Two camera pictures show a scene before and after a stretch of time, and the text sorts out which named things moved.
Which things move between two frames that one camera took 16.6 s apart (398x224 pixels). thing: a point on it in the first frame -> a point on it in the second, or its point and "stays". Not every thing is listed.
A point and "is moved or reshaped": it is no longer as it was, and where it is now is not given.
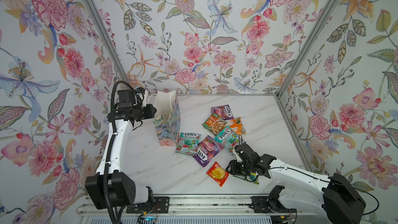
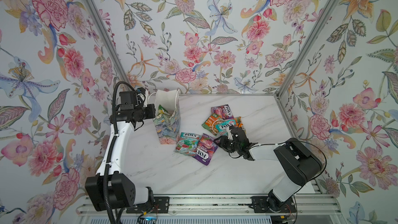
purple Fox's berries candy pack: (207, 151) stays
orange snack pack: (237, 126) stays
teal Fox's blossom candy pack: (228, 139) is moved or reshaped
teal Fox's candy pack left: (187, 143) stays
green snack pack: (252, 177) -> (161, 110)
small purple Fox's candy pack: (224, 111) stays
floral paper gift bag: (167, 119) stays
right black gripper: (232, 168) -> (222, 143)
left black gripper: (150, 111) stays
